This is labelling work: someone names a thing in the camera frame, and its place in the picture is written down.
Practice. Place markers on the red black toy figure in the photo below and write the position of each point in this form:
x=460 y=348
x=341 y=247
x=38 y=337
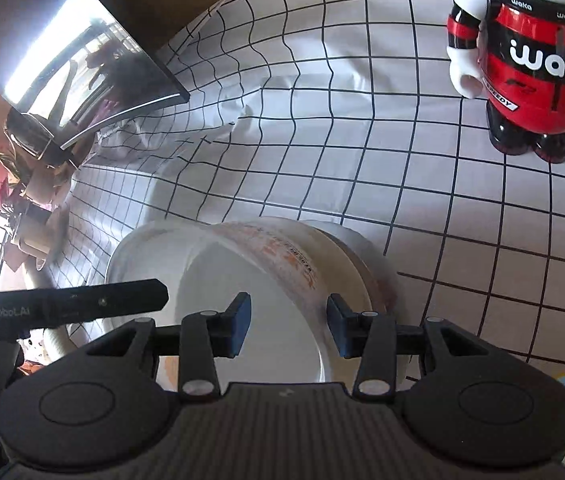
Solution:
x=532 y=60

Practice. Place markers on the white black checked tablecloth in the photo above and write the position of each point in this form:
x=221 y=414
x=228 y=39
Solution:
x=362 y=160

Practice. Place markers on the white plastic bowl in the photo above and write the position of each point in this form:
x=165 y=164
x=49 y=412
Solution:
x=282 y=260

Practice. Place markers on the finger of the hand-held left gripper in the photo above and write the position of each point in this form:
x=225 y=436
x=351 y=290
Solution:
x=112 y=300

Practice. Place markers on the white ceramic bowl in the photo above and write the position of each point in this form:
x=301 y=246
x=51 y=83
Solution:
x=142 y=255

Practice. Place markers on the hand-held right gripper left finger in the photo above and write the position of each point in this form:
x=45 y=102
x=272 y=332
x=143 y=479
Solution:
x=236 y=325

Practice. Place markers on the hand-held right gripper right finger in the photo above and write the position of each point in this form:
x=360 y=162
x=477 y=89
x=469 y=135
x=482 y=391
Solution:
x=340 y=327

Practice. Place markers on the dried flower bunch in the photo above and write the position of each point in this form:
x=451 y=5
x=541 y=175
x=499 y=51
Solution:
x=12 y=180

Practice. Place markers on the beige flower vase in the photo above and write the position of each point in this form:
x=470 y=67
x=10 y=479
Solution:
x=32 y=240

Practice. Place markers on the black monitor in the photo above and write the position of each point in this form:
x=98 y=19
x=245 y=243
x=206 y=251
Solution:
x=87 y=35

